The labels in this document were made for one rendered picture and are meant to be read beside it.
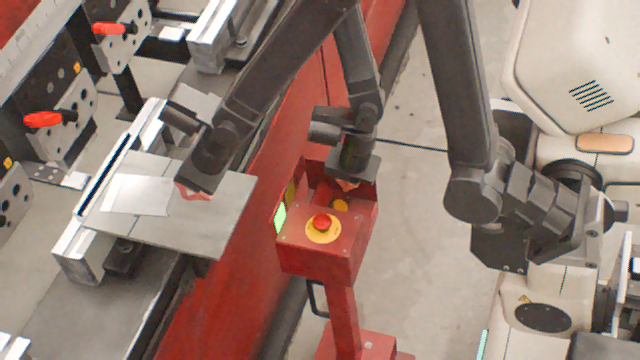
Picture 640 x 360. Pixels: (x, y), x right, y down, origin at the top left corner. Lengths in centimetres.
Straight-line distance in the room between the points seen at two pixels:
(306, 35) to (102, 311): 74
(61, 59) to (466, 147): 63
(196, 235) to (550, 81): 64
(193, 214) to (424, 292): 116
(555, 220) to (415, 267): 141
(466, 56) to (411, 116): 196
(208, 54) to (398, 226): 103
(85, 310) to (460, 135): 80
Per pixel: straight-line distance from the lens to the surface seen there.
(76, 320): 153
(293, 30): 97
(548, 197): 111
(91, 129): 146
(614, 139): 119
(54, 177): 157
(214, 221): 141
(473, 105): 98
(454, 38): 91
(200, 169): 128
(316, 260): 164
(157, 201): 146
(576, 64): 110
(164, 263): 154
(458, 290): 246
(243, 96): 109
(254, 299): 199
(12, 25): 122
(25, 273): 279
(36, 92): 127
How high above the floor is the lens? 211
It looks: 51 degrees down
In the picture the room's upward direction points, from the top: 10 degrees counter-clockwise
